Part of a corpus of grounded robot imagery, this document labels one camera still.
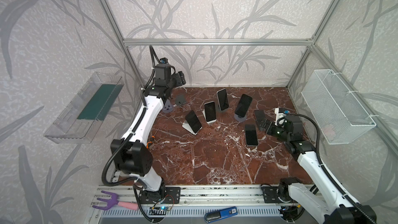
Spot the grey small phone stand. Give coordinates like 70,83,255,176
162,100,174,114

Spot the pink-edged black phone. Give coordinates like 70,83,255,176
254,110,266,124

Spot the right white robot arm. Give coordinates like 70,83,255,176
256,113,377,224

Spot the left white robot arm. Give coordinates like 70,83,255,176
101,46,186,202

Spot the tall black phone on stand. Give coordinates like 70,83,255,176
235,94,252,118

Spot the white-edged phone on stand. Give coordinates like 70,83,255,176
204,101,217,123

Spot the white folding phone stand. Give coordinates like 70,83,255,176
182,121,197,135

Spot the upright phone on grey stand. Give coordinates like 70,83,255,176
217,89,229,112

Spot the blue and black marker tool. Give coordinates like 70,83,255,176
204,207,238,224

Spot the green circuit board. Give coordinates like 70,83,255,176
151,206,172,213

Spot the purple pink hand tool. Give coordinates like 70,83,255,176
92,190,139,211

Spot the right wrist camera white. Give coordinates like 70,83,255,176
274,107,290,125

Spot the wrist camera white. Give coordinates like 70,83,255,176
274,107,290,125
160,58,169,64

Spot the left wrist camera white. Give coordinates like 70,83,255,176
160,58,169,64

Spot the white wire mesh basket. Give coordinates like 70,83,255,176
302,69,376,145

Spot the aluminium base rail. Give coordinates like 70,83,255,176
93,184,352,207

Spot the clear plastic wall bin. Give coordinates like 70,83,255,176
44,72,124,144

